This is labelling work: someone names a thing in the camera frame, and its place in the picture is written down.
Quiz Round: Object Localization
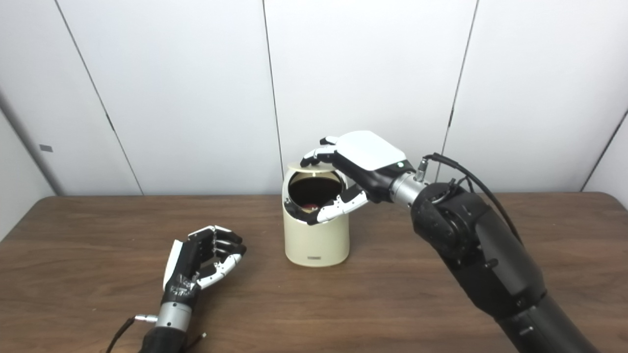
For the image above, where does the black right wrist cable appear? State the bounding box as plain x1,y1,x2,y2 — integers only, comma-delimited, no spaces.
417,153,523,246

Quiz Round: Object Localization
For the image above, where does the cream round bin lid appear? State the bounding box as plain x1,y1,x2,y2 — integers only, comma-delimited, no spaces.
287,162,340,176

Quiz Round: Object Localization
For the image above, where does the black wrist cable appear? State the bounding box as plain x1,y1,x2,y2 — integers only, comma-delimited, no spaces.
105,315,158,353
417,153,523,246

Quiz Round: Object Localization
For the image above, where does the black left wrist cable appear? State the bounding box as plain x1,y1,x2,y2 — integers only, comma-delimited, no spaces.
105,315,158,353

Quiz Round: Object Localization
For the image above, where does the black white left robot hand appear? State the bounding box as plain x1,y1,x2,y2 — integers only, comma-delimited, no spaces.
161,226,247,307

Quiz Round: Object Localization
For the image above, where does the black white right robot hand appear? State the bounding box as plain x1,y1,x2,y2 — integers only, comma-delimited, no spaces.
300,130,408,226

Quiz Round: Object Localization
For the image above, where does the cream-colored bin body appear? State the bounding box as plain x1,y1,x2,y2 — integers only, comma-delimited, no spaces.
282,164,351,268

